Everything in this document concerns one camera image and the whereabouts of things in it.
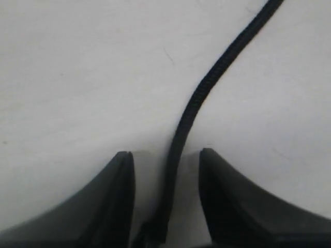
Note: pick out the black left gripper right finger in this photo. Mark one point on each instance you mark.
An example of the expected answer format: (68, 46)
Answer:
(239, 213)

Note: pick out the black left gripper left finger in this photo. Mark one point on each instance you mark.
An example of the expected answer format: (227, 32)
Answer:
(99, 215)

